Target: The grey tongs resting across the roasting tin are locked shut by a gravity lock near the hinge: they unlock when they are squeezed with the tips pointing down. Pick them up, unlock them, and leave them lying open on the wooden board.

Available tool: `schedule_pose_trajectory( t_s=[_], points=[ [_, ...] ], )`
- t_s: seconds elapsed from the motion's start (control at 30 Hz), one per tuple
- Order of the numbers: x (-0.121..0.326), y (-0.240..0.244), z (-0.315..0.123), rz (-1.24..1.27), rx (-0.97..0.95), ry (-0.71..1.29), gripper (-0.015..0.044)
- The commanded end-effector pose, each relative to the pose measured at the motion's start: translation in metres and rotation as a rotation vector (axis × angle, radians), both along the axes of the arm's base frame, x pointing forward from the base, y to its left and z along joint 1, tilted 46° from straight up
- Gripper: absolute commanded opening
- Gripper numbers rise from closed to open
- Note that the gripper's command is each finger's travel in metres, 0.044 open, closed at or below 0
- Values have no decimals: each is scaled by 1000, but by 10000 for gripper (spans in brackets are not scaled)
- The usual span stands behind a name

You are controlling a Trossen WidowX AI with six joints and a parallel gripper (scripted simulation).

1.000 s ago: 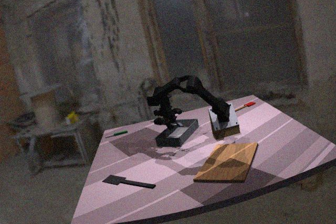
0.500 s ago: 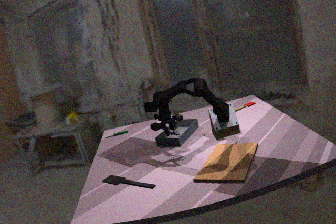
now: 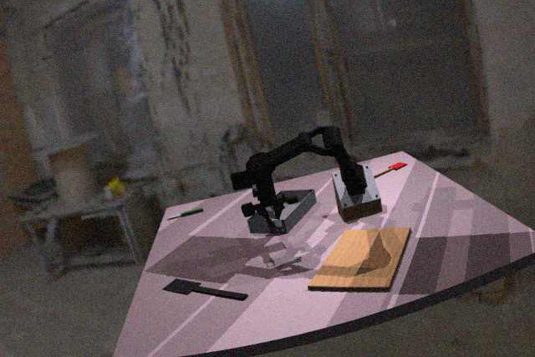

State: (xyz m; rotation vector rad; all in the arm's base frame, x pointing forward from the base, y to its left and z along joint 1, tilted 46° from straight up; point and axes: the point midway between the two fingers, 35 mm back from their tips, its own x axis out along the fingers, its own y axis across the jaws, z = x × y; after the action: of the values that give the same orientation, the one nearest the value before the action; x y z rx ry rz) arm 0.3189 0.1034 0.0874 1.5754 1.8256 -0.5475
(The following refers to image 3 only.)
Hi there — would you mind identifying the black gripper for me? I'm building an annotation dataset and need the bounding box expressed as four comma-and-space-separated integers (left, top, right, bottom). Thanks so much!
241, 184, 298, 227

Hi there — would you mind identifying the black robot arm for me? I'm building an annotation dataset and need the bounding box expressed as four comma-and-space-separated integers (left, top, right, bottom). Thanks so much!
231, 125, 367, 196

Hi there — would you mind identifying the red spatula with wooden handle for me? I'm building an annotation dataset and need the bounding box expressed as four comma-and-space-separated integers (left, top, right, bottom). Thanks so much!
374, 163, 407, 178

